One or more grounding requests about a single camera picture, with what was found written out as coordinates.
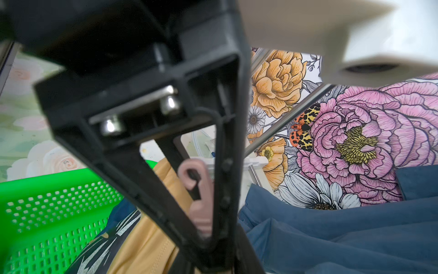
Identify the tan tank top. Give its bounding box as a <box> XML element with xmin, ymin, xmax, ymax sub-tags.
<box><xmin>66</xmin><ymin>157</ymin><xmax>213</xmax><ymax>274</ymax></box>

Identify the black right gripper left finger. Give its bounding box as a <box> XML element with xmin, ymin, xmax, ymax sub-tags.
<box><xmin>167</xmin><ymin>252</ymin><xmax>195</xmax><ymax>274</ymax></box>

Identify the light blue t-shirt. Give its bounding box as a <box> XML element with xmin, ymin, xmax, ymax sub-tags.
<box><xmin>238</xmin><ymin>166</ymin><xmax>438</xmax><ymax>274</ymax></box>

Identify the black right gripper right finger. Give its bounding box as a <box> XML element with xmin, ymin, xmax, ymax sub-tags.
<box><xmin>234</xmin><ymin>226</ymin><xmax>265</xmax><ymax>274</ymax></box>

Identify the pink clothespin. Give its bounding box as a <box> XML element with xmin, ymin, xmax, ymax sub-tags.
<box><xmin>177</xmin><ymin>159</ymin><xmax>214</xmax><ymax>238</ymax></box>

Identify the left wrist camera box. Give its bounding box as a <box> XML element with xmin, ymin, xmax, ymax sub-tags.
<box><xmin>239</xmin><ymin>1</ymin><xmax>438</xmax><ymax>87</ymax></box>

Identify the green perforated plastic basket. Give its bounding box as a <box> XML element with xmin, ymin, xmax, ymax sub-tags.
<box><xmin>0</xmin><ymin>159</ymin><xmax>158</xmax><ymax>274</ymax></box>

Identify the metal clothes rack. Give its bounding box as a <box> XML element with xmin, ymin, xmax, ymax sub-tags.
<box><xmin>246</xmin><ymin>48</ymin><xmax>322</xmax><ymax>189</ymax></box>

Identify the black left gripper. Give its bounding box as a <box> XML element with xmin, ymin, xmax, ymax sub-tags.
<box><xmin>1</xmin><ymin>1</ymin><xmax>251</xmax><ymax>273</ymax></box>

